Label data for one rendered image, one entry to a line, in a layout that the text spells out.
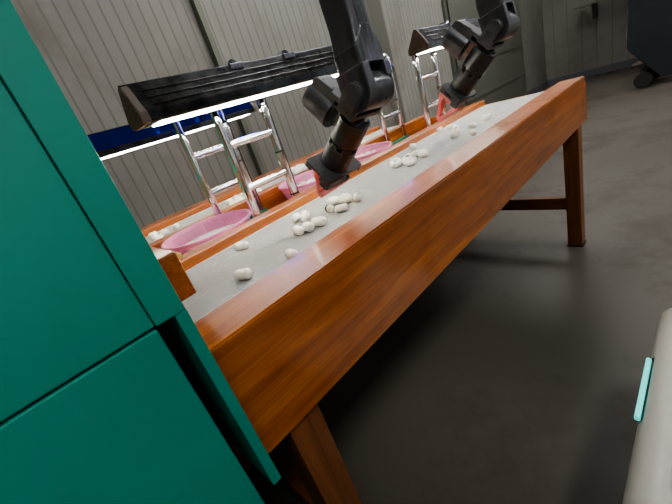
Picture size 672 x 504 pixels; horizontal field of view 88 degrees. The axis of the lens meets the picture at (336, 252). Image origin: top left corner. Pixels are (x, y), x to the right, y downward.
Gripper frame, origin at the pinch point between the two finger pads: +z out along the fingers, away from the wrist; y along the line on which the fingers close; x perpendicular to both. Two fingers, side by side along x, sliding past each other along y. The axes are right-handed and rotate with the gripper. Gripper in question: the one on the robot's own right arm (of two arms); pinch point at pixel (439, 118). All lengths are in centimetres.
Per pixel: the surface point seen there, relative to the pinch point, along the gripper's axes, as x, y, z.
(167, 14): -190, -31, 77
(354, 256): 18, 59, -4
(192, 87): -28, 58, -3
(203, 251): -11, 67, 27
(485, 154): 17.0, 7.4, -4.2
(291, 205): -11.2, 38.5, 26.9
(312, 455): 35, 79, 13
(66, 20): -191, 24, 76
